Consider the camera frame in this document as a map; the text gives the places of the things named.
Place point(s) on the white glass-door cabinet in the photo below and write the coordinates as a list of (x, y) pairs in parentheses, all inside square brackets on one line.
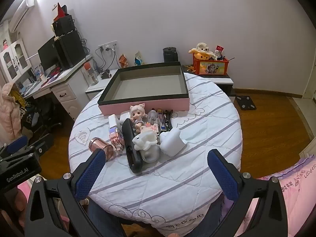
[(13, 59)]

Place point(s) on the small orange toy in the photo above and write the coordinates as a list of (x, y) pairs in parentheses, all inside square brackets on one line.
[(189, 67)]

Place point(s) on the orange snack bag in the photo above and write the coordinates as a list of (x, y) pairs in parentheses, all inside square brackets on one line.
[(123, 60)]

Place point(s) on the white striped quilted tablecloth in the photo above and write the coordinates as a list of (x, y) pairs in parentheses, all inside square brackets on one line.
[(197, 133)]

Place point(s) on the large white plug charger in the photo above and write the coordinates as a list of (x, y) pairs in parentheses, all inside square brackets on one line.
[(172, 142)]

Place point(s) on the copper metal cylinder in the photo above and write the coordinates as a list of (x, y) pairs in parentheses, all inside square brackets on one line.
[(101, 148)]

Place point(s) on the cat-ear doll figurine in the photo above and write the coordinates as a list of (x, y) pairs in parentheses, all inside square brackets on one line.
[(137, 114)]

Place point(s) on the black remote control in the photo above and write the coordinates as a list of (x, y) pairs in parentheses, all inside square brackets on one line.
[(132, 150)]

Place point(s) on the black bathroom scale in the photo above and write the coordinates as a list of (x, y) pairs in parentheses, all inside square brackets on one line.
[(245, 102)]

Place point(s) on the white air conditioner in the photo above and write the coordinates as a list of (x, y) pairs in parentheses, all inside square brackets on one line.
[(22, 11)]

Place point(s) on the white animal figurine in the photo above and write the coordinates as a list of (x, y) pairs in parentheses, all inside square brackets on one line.
[(145, 140)]

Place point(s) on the silver round ball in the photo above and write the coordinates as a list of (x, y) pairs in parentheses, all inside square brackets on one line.
[(151, 155)]

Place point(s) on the pink block cake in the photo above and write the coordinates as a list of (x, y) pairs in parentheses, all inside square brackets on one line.
[(149, 129)]

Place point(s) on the white wall socket strip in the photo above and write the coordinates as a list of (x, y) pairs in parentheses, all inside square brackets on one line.
[(107, 45)]

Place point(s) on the white bedside cabinet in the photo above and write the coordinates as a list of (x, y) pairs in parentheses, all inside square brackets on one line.
[(98, 85)]

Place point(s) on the black box on tower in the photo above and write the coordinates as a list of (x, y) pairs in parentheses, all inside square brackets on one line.
[(63, 26)]

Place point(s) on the black office chair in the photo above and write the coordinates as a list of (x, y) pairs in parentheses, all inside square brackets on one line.
[(39, 118)]

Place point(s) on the black kettle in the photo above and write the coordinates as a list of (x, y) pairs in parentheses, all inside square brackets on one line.
[(170, 54)]

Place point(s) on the red and white packet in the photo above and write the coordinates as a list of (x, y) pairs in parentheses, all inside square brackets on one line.
[(219, 48)]

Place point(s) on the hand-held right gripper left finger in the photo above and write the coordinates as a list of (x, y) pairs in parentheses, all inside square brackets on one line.
[(90, 175)]

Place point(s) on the small white plug adapter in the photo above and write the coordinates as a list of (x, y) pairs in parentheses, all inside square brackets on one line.
[(113, 122)]

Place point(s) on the clear bottle with orange cap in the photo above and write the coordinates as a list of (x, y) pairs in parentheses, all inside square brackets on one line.
[(92, 75)]

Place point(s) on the orange printed storage box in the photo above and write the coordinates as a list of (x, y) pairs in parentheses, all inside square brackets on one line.
[(211, 67)]

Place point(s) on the black computer monitor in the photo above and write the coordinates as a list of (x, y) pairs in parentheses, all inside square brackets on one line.
[(48, 54)]

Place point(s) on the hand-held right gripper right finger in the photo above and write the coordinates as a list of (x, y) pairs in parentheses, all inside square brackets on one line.
[(223, 175)]

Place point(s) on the grey-top low tv stand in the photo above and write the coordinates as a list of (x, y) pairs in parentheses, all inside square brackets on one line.
[(222, 80)]

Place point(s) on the pink printed bed quilt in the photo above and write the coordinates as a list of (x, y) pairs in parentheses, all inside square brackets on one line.
[(296, 190)]

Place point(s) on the pink padded jacket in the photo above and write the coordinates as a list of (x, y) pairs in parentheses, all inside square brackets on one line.
[(9, 111)]

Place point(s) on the small white box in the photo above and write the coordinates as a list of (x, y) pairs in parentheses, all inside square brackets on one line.
[(124, 116)]

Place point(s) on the white desk with drawers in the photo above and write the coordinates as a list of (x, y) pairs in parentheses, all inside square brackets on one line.
[(61, 91)]

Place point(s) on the colourful packet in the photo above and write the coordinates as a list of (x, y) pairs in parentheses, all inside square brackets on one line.
[(114, 137)]

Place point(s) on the white and yellow plush toy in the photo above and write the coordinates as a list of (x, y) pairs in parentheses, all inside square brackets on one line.
[(202, 50)]

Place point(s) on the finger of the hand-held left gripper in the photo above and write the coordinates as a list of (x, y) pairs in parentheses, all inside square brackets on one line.
[(16, 143), (42, 144)]

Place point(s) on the black flower hair clip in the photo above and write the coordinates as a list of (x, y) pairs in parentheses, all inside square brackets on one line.
[(168, 119)]

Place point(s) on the blue and white snack bag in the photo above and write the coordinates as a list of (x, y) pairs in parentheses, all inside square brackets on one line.
[(138, 59)]

